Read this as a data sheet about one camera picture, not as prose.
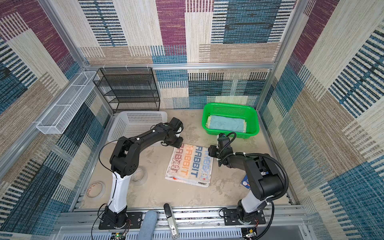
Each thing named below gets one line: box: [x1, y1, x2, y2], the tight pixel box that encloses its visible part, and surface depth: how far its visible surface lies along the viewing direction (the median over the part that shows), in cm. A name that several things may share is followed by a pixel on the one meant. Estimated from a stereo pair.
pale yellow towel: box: [205, 115, 247, 133], surface depth 107 cm
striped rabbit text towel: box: [165, 144, 214, 188], surface depth 92 cm
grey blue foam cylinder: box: [137, 210, 158, 240], surface depth 71 cm
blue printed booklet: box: [241, 174, 251, 190], surface depth 84 cm
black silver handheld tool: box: [163, 203, 180, 240], surface depth 71 cm
